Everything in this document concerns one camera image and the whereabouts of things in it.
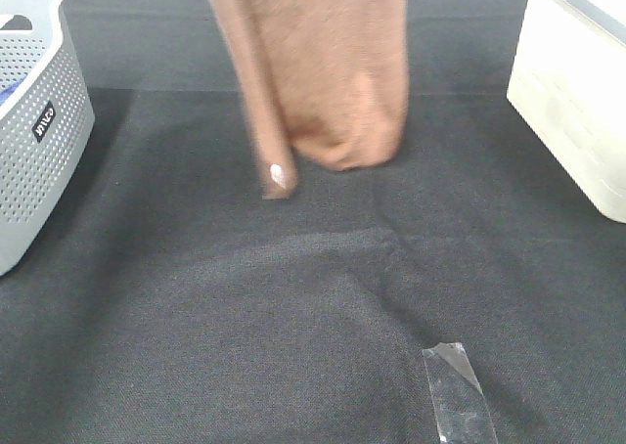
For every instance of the white plastic storage bin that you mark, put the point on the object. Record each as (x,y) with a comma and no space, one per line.
(568,84)

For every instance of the blue cloth in basket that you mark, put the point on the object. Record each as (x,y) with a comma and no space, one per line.
(8,91)

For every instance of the grey perforated laundry basket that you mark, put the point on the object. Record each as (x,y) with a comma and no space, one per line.
(46,123)

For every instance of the black table cloth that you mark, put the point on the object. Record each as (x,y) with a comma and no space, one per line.
(165,301)

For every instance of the clear adhesive tape strip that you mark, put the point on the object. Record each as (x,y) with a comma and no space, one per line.
(460,409)

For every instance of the brown microfibre towel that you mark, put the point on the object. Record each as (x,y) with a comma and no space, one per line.
(325,79)

